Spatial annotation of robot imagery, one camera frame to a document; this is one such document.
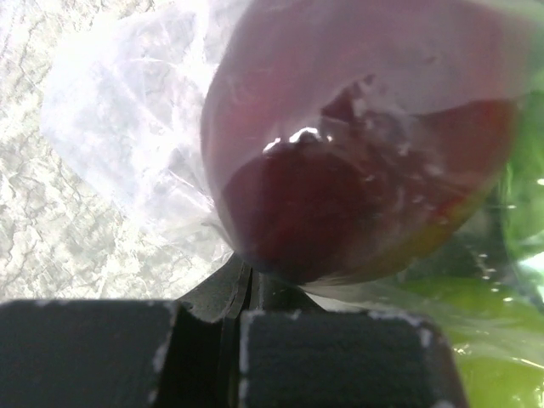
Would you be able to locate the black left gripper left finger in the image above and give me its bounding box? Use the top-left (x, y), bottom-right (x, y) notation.
top-left (178, 255), bottom-right (252, 323)

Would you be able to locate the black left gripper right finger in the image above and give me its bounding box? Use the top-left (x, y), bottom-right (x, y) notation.
top-left (250, 270), bottom-right (325, 313)

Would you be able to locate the dark red fake apple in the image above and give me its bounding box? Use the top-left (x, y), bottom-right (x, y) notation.
top-left (201, 1), bottom-right (543, 285)

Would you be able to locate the clear orange zip top bag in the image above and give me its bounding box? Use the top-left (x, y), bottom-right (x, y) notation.
top-left (41, 1), bottom-right (543, 407)

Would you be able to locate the green fake apple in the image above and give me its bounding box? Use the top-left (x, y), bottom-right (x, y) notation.
top-left (380, 276), bottom-right (543, 408)

